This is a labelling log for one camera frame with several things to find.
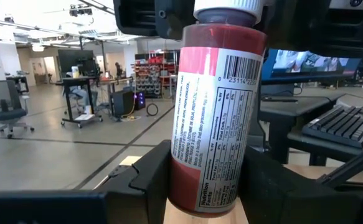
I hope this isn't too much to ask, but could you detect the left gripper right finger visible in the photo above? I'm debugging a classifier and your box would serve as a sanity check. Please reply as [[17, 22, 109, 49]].
[[238, 146, 356, 224]]

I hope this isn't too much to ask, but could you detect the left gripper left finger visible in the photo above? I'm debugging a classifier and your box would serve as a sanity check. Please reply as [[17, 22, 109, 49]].
[[97, 139, 172, 224]]

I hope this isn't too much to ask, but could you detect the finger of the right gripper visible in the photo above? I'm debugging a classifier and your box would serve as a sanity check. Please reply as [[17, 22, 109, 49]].
[[263, 0, 363, 58], [112, 0, 197, 40]]

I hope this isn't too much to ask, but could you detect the large red food colouring bottle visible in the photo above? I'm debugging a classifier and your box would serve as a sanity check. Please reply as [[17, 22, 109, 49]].
[[167, 0, 268, 218]]

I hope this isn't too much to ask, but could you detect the screen with blue display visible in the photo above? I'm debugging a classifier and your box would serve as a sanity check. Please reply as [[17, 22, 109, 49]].
[[261, 48, 361, 85]]

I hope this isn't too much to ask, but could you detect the red shelf unit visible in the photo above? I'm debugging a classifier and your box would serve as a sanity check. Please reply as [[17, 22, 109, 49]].
[[133, 51, 182, 98]]

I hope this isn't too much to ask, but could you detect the black ceiling spotlight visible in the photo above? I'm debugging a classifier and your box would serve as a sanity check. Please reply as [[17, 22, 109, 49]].
[[68, 3, 93, 17]]

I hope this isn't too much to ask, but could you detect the black computer tower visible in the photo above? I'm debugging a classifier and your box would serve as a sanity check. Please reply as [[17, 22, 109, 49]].
[[110, 90, 147, 119]]

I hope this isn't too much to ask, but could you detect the open grey laptop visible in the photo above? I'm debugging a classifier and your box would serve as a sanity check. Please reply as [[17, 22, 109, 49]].
[[301, 104, 363, 149]]

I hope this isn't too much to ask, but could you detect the black desk monitor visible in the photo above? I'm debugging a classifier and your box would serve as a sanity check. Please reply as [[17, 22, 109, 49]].
[[57, 49, 95, 78]]

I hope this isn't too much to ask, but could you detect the black rolling desk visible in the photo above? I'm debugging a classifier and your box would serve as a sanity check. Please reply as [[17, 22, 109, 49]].
[[56, 76, 104, 129]]

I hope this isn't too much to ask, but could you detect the grey office chair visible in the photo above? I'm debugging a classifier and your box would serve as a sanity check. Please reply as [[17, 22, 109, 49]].
[[0, 80, 35, 140]]

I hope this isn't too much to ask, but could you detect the black table frame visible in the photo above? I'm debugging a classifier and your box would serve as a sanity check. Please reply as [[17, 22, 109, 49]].
[[316, 141, 363, 187]]

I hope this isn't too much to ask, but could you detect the black cable ring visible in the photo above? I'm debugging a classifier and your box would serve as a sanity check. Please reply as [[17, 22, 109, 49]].
[[146, 103, 159, 117]]

